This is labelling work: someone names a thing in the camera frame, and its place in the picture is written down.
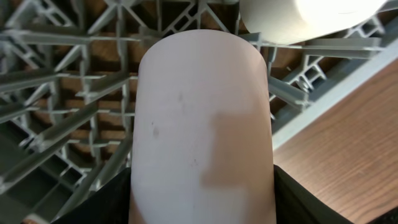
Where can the light green cup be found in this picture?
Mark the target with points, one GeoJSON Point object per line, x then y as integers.
{"type": "Point", "coordinates": [286, 22]}

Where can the grey dishwasher rack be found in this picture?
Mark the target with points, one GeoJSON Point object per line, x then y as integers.
{"type": "Point", "coordinates": [69, 75]}

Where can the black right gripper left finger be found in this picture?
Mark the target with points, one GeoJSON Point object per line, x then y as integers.
{"type": "Point", "coordinates": [109, 205]}

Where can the pink cup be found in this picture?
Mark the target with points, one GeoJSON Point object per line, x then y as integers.
{"type": "Point", "coordinates": [202, 148]}

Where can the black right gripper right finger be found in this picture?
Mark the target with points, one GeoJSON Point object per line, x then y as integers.
{"type": "Point", "coordinates": [295, 204]}

